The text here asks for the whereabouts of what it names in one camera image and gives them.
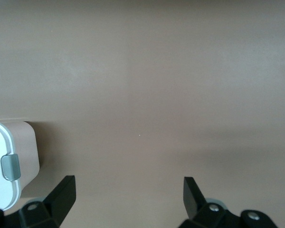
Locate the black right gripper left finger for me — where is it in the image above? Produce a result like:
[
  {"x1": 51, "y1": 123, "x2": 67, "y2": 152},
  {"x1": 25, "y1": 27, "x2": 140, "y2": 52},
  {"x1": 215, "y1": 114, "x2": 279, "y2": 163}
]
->
[{"x1": 0, "y1": 175, "x2": 76, "y2": 228}]

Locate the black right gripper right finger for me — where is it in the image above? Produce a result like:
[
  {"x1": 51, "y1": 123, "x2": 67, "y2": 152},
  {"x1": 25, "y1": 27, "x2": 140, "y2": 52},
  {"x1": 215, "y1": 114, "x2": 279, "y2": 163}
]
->
[{"x1": 178, "y1": 176, "x2": 280, "y2": 228}]

